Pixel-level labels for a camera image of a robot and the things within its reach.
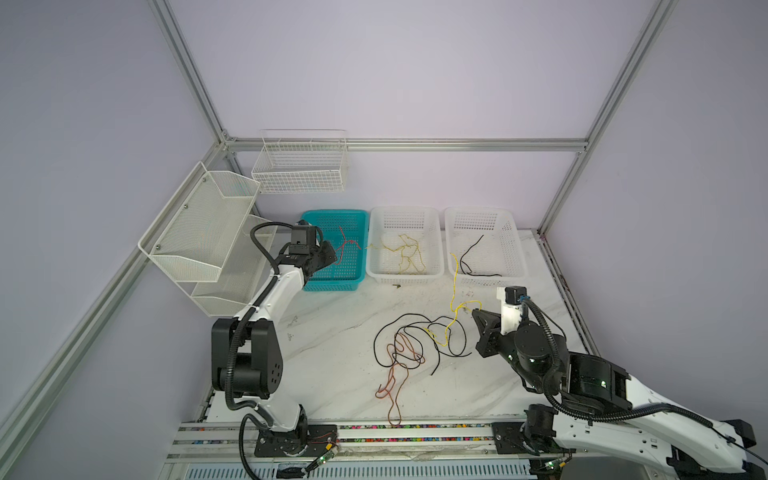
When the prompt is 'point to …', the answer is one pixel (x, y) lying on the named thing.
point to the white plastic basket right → (488, 246)
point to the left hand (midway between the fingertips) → (328, 253)
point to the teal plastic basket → (347, 231)
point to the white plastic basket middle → (386, 224)
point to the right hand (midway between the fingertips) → (469, 313)
